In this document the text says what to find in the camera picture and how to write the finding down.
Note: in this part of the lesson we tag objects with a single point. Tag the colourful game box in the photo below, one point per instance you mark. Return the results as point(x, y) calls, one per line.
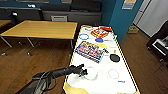
point(88, 51)

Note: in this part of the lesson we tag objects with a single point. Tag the white wall outlet strip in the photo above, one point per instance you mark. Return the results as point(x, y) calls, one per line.
point(32, 5)

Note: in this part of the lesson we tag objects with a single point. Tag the yellow framed wall notice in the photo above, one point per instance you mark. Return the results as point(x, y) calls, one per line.
point(128, 3)

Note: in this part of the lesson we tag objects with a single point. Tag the black air hockey striker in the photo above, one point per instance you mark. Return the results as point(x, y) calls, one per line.
point(114, 57)

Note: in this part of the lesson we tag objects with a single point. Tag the brown cardboard box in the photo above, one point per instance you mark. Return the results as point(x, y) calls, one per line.
point(133, 29)

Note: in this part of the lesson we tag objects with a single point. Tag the long yellow wooden table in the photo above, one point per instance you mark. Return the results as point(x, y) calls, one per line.
point(43, 29)
point(4, 23)

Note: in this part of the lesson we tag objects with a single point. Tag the yellow air hockey table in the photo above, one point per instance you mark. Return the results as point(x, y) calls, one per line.
point(106, 85)

